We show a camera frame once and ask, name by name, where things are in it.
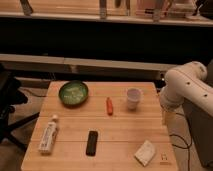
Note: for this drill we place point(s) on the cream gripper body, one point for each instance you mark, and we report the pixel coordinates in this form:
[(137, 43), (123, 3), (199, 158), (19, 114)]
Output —
[(167, 116)]

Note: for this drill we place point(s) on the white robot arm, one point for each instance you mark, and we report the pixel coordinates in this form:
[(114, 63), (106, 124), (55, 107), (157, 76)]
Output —
[(185, 81)]

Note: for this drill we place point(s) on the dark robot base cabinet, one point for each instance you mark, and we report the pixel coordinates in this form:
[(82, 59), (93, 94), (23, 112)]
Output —
[(198, 107)]

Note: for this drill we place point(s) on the white folded cloth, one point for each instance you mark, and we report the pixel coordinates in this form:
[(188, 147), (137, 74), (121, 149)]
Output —
[(145, 153)]

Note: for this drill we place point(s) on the white paper cup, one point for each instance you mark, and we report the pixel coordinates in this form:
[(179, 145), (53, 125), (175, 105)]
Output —
[(133, 98)]

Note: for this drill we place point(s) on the orange carrot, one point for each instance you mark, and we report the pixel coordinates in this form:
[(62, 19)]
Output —
[(109, 106)]

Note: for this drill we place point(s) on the black remote control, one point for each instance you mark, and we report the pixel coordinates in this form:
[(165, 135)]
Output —
[(92, 143)]

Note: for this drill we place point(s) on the green bowl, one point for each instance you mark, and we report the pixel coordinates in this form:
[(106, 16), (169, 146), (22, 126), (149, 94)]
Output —
[(73, 93)]

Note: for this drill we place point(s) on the white tube bottle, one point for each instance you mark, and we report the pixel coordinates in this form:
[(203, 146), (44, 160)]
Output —
[(49, 135)]

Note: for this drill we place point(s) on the black office chair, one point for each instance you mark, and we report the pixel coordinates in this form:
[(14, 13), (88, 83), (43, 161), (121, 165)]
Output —
[(9, 97)]

